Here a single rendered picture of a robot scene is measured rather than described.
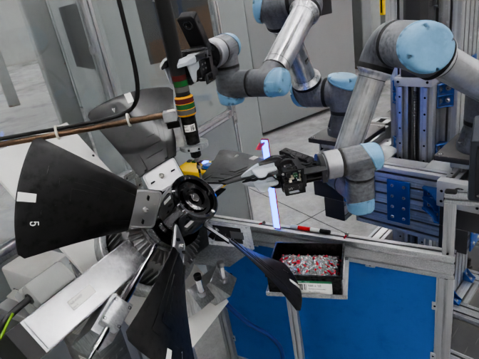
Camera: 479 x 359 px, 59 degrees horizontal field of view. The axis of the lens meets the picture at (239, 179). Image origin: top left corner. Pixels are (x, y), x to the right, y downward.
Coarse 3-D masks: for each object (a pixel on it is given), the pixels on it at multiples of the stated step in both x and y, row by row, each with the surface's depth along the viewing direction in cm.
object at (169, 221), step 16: (192, 176) 98; (176, 192) 93; (192, 192) 97; (208, 192) 99; (160, 208) 96; (176, 208) 92; (192, 208) 94; (208, 208) 97; (160, 224) 99; (192, 224) 94; (160, 240) 98; (192, 240) 102
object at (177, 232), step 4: (176, 224) 93; (176, 228) 92; (176, 232) 91; (180, 232) 95; (176, 236) 92; (180, 236) 96; (176, 240) 92; (180, 240) 96; (172, 244) 89; (176, 244) 91; (184, 244) 99; (176, 248) 91; (184, 248) 98; (180, 252) 95; (180, 256) 94
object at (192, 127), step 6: (186, 120) 98; (192, 120) 98; (186, 126) 98; (192, 126) 99; (186, 132) 99; (192, 132) 99; (186, 138) 100; (192, 138) 100; (198, 138) 101; (192, 144) 100; (192, 156) 102; (198, 156) 102
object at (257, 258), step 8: (232, 240) 100; (240, 248) 98; (248, 256) 97; (256, 256) 102; (264, 256) 113; (256, 264) 97; (264, 264) 101; (272, 264) 108; (280, 264) 114; (264, 272) 97; (272, 272) 100; (280, 272) 106; (272, 280) 96; (280, 280) 100; (288, 280) 105; (296, 280) 109; (280, 288) 96; (288, 288) 100; (296, 288) 104; (288, 296) 96; (296, 296) 99; (296, 304) 96
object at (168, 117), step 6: (168, 114) 97; (174, 114) 97; (168, 120) 98; (174, 120) 98; (168, 126) 98; (174, 126) 98; (180, 126) 99; (174, 132) 99; (180, 132) 99; (180, 138) 100; (204, 138) 104; (180, 144) 100; (186, 144) 102; (198, 144) 100; (204, 144) 100; (180, 150) 101; (186, 150) 99; (192, 150) 99; (198, 150) 99
